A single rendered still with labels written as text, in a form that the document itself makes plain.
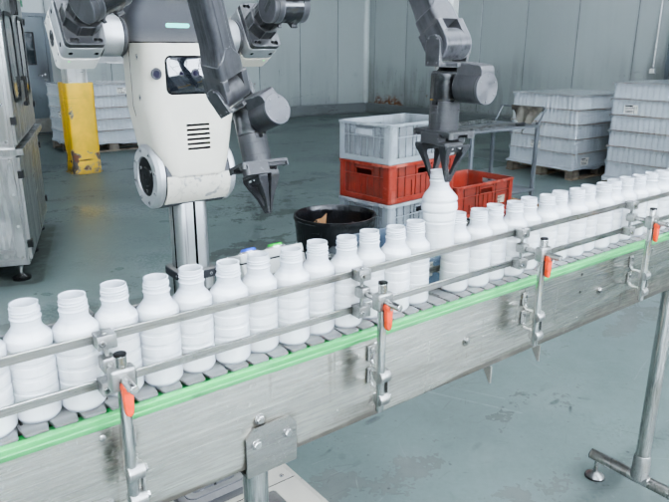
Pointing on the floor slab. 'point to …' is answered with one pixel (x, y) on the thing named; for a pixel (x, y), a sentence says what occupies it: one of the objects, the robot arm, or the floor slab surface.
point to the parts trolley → (494, 143)
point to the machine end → (18, 148)
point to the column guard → (80, 127)
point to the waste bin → (309, 229)
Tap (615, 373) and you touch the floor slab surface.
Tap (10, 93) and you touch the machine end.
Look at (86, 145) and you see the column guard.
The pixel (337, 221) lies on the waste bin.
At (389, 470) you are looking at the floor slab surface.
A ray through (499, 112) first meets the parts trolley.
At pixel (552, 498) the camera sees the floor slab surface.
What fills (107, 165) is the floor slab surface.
